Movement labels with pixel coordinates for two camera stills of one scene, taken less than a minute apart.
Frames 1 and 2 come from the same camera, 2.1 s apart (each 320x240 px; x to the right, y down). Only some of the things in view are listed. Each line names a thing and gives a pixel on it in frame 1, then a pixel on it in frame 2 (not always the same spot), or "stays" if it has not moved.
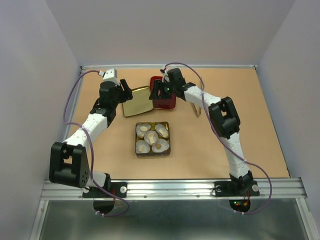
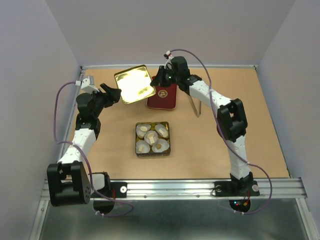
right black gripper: x=158 y=85 to x=158 y=80
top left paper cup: x=139 y=132 stays
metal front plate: x=172 y=219 stays
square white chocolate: x=152 y=140 stays
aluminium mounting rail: x=282 y=189 stays
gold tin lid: x=140 y=102 to x=134 y=83
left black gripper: x=126 y=94 to x=114 y=96
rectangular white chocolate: x=164 y=133 stays
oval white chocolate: x=143 y=129 stays
